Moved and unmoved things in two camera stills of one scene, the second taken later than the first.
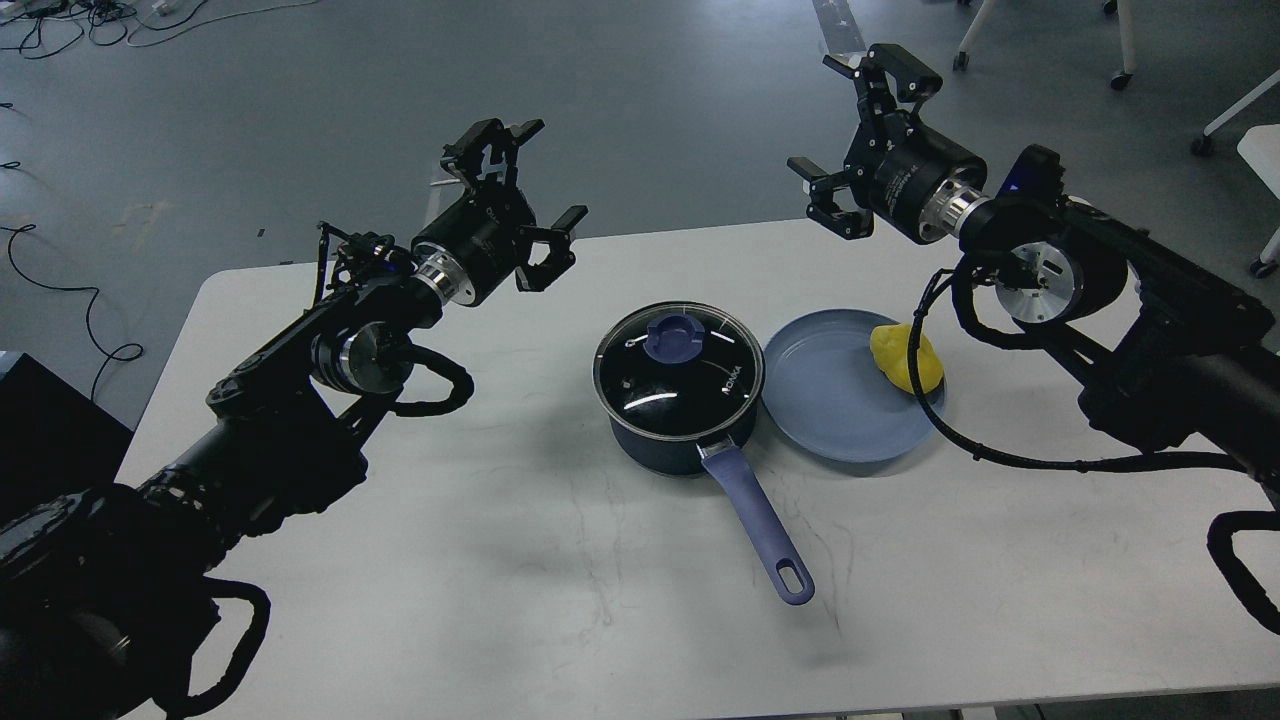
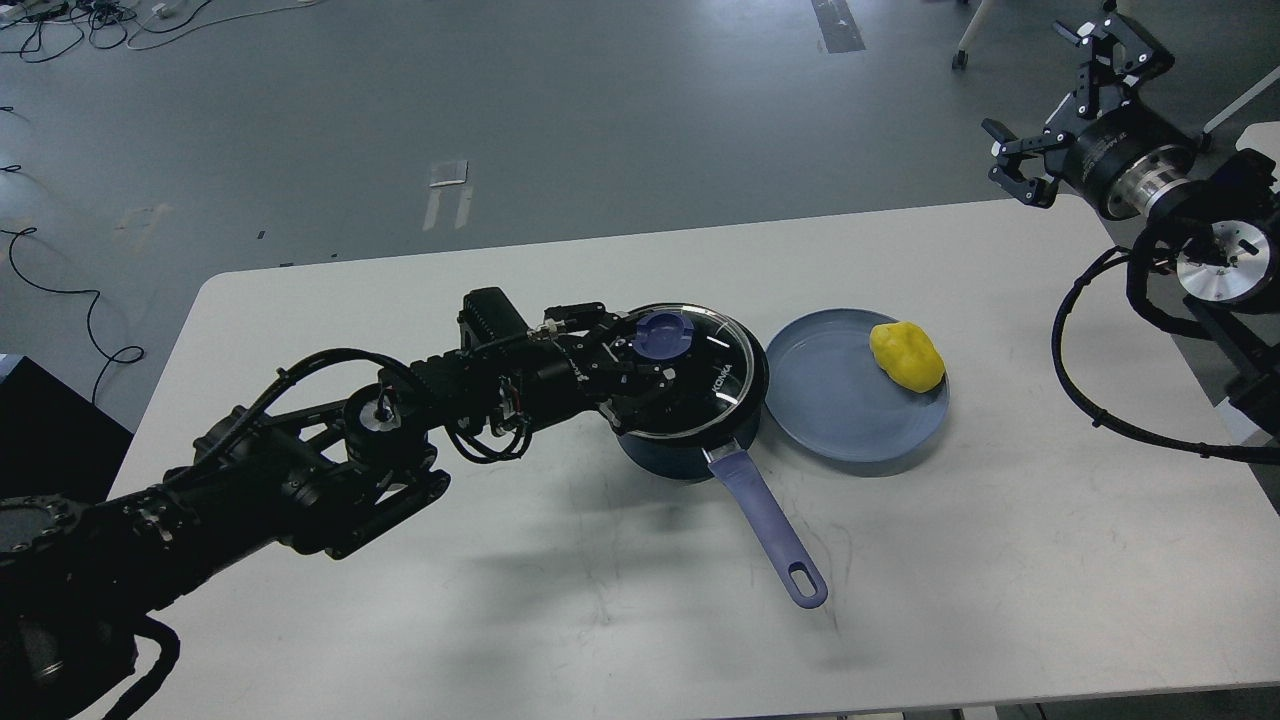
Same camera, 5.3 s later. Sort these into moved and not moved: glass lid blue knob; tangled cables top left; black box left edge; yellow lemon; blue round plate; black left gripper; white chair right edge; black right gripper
Moved: black right gripper; black left gripper; glass lid blue knob
Not moved: yellow lemon; tangled cables top left; white chair right edge; black box left edge; blue round plate
